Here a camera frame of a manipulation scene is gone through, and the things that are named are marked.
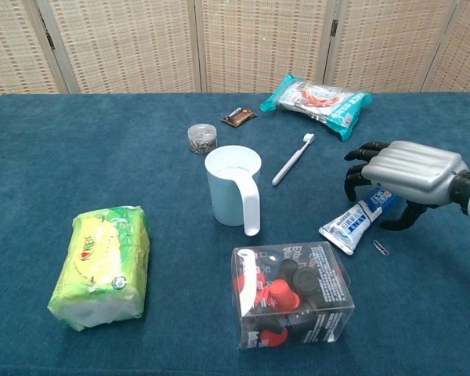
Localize clear box of capsules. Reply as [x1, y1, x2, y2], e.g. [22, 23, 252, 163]
[230, 240, 356, 352]

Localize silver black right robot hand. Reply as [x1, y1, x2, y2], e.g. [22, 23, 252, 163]
[343, 140, 470, 231]

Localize teal snack package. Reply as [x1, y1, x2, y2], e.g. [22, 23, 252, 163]
[259, 73, 374, 143]

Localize green tissue pack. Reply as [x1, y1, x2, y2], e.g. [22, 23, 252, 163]
[47, 204, 151, 332]

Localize blue white toothpaste tube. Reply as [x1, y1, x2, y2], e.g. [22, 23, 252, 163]
[318, 186, 400, 256]

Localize white cup with handle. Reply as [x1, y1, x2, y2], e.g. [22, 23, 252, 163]
[204, 145, 263, 237]

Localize white toothbrush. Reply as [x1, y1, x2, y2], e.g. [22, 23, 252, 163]
[271, 132, 316, 186]

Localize woven folding screen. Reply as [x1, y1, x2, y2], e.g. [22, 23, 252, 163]
[0, 0, 470, 102]

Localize small clear round jar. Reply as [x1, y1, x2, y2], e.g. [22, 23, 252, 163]
[186, 123, 219, 156]

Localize brown candy wrapper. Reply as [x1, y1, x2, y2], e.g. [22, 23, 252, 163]
[221, 108, 258, 128]

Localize dark teal tablecloth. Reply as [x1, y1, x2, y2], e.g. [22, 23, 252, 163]
[0, 92, 470, 376]

